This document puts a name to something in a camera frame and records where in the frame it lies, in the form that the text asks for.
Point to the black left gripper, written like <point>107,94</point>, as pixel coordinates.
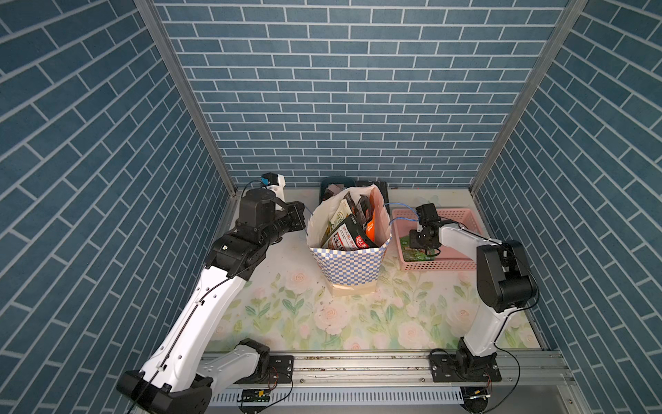
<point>294,210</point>

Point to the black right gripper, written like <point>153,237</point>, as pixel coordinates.
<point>413,244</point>

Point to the orange condiment packet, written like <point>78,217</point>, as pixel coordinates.
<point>370,230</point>

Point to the cream yellow condiment packet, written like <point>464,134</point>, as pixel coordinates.
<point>348,235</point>

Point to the blue checkered paper bag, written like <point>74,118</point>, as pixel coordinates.
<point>350,272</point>

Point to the green condiment packet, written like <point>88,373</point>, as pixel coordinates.
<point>411,254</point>

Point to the black red condiment packet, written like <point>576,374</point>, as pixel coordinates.
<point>364,210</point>

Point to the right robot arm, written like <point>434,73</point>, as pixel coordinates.
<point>504,280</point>

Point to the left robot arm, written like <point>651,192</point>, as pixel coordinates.
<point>169,381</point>

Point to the teal plastic bin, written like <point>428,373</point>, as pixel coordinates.
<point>333,185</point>

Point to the green circuit board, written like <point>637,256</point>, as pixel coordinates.
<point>257,396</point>

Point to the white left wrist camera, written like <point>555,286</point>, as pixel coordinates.
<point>274,182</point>

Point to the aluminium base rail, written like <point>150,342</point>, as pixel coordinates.
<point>413,368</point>

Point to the aluminium left corner post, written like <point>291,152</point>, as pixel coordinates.
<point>151,18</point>

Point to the aluminium corner post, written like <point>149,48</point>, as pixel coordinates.
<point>151,18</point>
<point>561,31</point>

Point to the aluminium right corner post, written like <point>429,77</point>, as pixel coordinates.
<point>561,31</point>

